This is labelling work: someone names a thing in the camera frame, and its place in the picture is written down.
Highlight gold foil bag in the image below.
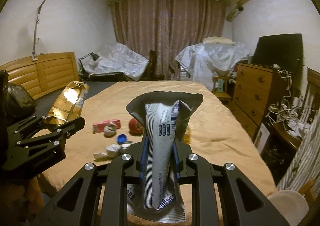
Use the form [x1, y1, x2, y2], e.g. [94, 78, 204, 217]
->
[44, 81, 89, 126]

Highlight red round container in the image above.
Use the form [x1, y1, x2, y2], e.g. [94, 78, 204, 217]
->
[129, 118, 144, 136]

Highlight grey foil pouch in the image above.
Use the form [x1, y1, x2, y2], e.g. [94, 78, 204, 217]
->
[126, 91, 203, 223]

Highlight white trash bucket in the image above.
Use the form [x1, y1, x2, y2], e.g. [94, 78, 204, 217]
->
[267, 190, 309, 226]

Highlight white crumpled tissue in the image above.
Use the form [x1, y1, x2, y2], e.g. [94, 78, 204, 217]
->
[93, 143, 131, 159]

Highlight black garbage bag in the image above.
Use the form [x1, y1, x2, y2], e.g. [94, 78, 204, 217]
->
[6, 82, 37, 119]

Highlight yellow plastic wrapper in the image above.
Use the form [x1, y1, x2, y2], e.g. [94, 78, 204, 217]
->
[183, 126, 191, 144]

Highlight blue bottle cap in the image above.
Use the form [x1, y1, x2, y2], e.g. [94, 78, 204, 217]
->
[117, 134, 127, 144]

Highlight dark grey mattress sheet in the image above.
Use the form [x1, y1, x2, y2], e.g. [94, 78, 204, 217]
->
[32, 81, 117, 119]

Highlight grey balled sock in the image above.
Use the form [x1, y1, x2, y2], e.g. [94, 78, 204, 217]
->
[103, 122, 117, 138]

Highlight tan bed blanket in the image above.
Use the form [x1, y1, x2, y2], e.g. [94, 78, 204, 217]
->
[33, 91, 286, 225]

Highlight pink red box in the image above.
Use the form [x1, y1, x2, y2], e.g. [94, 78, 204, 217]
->
[93, 119, 121, 133]

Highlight wooden headboard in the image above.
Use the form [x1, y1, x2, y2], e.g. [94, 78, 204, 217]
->
[1, 52, 79, 100]

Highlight black desk lamp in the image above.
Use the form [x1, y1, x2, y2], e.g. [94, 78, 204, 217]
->
[78, 52, 100, 77]

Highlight small wooden chair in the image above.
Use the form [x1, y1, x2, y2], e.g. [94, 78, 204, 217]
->
[212, 76, 232, 106]

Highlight left silver plastic cover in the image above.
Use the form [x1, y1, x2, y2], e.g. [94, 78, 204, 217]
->
[88, 43, 149, 81]

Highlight silver plastic cover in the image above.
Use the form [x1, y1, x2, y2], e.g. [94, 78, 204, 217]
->
[175, 42, 251, 90]
[88, 43, 149, 81]

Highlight wooden dresser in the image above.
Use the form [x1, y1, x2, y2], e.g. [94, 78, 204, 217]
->
[228, 63, 291, 139]

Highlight right silver plastic cover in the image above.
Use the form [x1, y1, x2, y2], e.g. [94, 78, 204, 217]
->
[175, 42, 251, 90]

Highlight striped cloth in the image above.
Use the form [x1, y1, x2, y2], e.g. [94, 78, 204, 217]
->
[277, 114, 320, 196]

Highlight brown curtain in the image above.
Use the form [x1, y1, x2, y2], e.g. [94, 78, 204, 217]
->
[109, 0, 228, 80]

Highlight black television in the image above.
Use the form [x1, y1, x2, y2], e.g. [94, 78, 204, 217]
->
[252, 34, 303, 73]

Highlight tangled white cables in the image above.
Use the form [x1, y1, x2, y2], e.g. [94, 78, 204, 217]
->
[265, 69, 311, 137]

